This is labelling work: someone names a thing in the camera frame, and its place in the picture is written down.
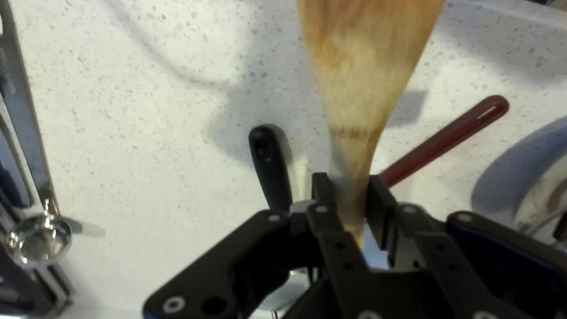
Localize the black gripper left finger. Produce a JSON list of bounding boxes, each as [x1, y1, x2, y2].
[[141, 173, 386, 319]]

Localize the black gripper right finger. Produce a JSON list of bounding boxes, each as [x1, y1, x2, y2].
[[364, 174, 567, 319]]

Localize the wooden slotted spatula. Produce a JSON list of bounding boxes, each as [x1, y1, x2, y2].
[[295, 0, 448, 249]]

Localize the small metal bowl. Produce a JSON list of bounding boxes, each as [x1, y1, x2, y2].
[[469, 114, 567, 240]]

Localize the stainless steel gas stove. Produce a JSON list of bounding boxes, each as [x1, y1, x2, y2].
[[0, 77, 74, 319]]

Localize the black utensil handle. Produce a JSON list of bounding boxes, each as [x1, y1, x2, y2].
[[246, 123, 295, 217]]

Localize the red utensil handle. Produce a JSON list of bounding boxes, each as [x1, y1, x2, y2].
[[377, 95, 511, 190]]

